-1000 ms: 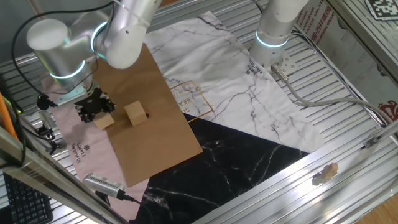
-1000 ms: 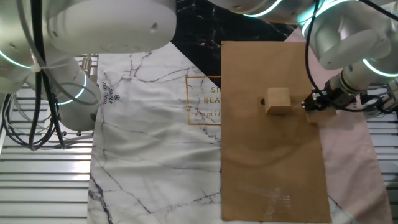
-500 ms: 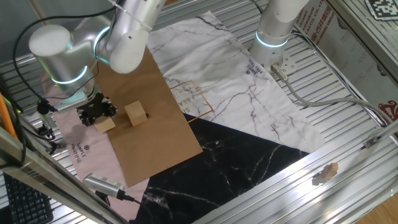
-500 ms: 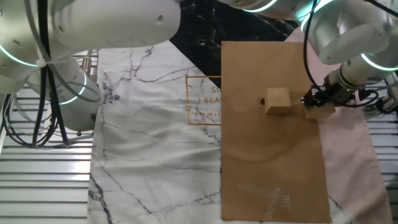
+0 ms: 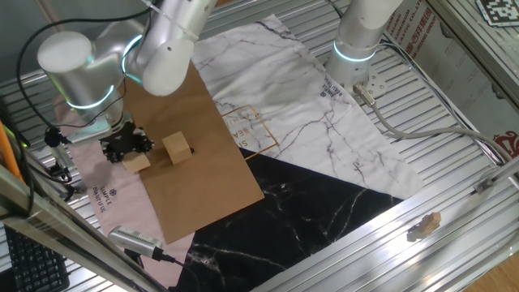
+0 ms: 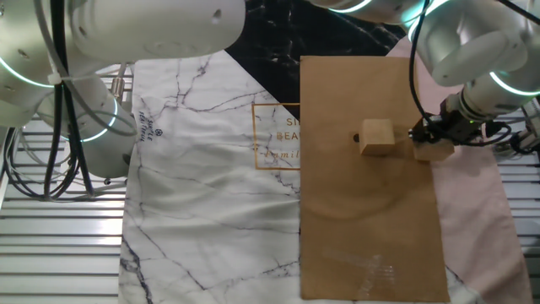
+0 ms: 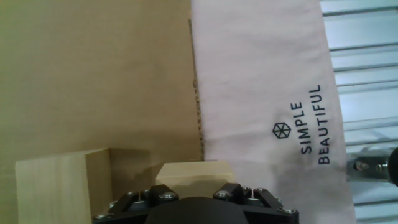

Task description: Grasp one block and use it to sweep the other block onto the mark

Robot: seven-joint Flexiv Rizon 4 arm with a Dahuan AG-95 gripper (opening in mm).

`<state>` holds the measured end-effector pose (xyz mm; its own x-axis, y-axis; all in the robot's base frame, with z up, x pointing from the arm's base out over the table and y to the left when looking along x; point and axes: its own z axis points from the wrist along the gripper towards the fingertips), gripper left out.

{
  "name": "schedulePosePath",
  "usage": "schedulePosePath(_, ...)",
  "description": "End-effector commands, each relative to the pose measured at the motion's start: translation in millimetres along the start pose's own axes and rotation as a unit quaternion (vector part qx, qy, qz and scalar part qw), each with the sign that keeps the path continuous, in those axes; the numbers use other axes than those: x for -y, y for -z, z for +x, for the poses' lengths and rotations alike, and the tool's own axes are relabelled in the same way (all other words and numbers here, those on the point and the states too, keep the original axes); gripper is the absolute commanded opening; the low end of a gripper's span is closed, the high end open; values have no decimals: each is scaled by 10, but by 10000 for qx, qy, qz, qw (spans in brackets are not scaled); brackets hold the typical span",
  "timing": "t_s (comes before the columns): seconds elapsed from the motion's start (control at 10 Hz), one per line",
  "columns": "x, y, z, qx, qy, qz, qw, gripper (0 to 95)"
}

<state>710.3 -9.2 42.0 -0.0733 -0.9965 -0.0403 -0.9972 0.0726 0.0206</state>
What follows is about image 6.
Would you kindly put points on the light wooden cube block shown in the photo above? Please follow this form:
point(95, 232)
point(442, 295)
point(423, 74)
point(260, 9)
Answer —
point(376, 137)
point(434, 153)

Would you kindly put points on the brown cardboard sheet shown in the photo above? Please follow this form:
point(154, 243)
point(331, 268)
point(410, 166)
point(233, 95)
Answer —
point(358, 211)

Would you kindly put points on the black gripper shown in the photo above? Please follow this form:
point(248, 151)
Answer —
point(460, 126)

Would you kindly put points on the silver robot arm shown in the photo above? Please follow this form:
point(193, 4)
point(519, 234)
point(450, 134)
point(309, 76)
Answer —
point(147, 25)

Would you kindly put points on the marble pattern cloth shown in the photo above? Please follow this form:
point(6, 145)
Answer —
point(211, 211)

